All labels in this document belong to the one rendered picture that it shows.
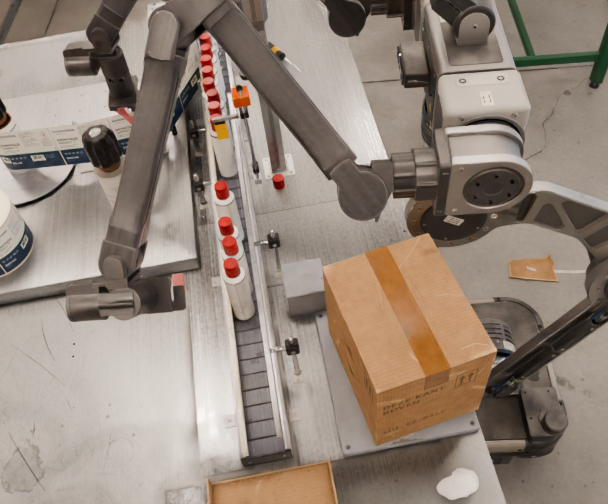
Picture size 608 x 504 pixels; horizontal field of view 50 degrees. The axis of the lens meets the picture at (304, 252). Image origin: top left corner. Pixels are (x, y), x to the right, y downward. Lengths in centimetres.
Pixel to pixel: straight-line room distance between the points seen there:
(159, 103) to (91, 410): 83
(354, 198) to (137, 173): 34
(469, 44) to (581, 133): 222
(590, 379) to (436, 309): 136
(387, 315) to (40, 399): 86
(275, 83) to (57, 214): 107
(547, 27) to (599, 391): 214
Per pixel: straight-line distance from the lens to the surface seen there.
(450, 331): 127
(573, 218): 150
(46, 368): 173
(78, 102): 228
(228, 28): 103
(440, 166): 99
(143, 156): 106
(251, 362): 152
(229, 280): 144
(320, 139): 102
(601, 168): 322
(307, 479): 145
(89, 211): 192
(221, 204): 159
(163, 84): 105
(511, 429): 217
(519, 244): 284
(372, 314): 128
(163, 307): 121
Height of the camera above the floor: 222
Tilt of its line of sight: 53 degrees down
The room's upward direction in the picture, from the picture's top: 8 degrees counter-clockwise
